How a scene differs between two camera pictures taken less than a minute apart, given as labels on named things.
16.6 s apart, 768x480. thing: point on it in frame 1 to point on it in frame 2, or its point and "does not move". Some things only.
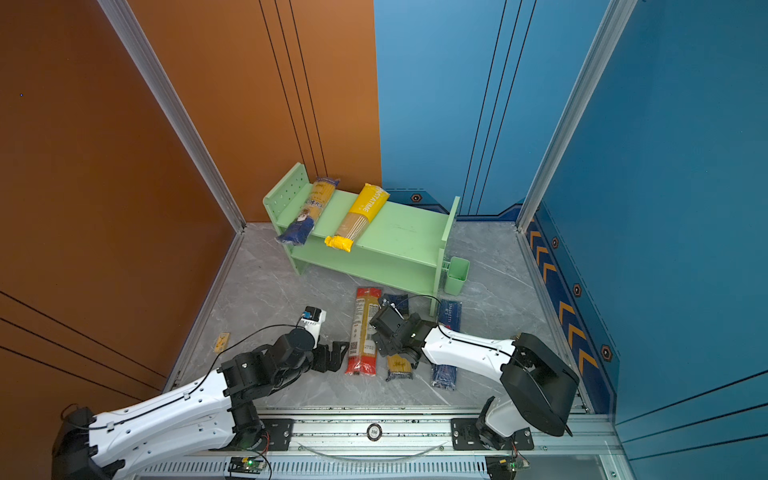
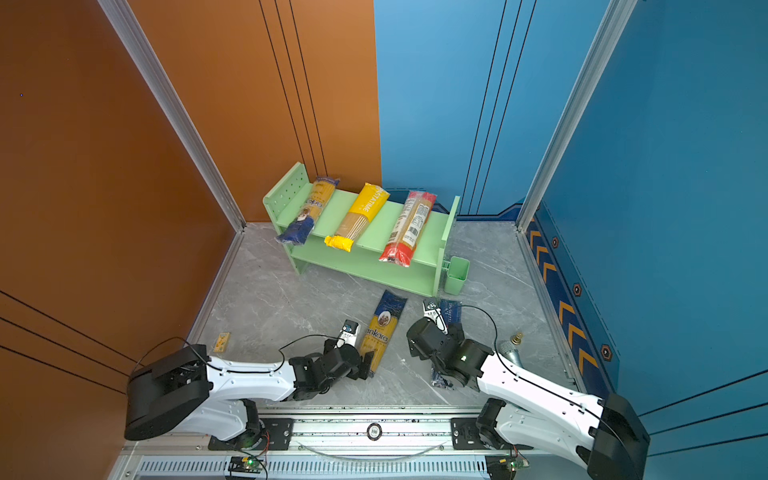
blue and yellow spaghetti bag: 304,226 does not move
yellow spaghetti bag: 369,202 does not move
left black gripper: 326,363 to 360,373
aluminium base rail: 401,444 does not move
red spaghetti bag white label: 362,354 to 416,211
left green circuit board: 246,465 does not move
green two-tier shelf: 401,245 does not move
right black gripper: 383,346 to 454,334
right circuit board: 504,466 does not move
